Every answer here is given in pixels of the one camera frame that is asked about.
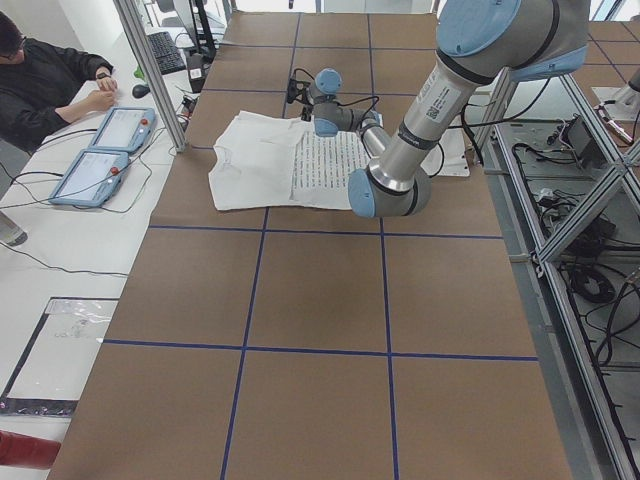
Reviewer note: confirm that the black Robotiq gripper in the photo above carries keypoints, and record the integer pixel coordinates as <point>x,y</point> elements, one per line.
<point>306,111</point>

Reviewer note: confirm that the white printed long-sleeve shirt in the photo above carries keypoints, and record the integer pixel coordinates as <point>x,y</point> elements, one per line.
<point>265,162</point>

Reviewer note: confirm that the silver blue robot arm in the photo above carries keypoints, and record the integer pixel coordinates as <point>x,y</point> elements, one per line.
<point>534,40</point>

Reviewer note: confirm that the upper orange black terminal board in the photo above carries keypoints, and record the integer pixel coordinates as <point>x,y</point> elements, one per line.
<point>188,105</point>

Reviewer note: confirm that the black computer box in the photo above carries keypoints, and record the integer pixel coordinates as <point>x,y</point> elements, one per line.
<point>197,70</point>

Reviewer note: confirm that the black keyboard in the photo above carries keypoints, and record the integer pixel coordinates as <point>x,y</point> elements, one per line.
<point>166,53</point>

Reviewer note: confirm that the black computer mouse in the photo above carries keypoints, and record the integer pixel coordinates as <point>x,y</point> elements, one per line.
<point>140,90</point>

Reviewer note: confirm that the upper blue teach pendant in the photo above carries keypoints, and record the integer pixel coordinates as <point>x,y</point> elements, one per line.
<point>124,129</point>

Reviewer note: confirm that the blue teach pendant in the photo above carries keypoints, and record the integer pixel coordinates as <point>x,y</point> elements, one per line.
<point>124,129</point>
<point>91,179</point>

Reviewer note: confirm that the lower blue teach pendant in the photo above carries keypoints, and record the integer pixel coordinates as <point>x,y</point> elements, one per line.
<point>91,179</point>

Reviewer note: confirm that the person in black jacket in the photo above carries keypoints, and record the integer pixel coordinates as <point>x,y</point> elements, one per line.
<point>45,88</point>

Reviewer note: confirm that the grey controller box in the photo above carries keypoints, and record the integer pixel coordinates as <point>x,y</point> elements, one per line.
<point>583,144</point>

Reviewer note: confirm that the clear plastic water bottle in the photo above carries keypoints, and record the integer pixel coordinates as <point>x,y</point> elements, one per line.
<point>11,233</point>

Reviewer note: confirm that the clear plastic sheet black-edged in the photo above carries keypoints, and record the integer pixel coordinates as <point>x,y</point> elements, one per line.
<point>49,376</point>

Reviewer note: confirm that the red fire extinguisher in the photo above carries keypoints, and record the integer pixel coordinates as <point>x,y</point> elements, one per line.
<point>25,451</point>

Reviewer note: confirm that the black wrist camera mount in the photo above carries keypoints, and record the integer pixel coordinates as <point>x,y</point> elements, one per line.
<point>298,89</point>

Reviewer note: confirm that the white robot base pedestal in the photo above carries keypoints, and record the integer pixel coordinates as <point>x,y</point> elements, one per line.
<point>453,163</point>

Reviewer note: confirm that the aluminium frame post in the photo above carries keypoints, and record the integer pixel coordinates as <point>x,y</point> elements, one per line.
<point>138,41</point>

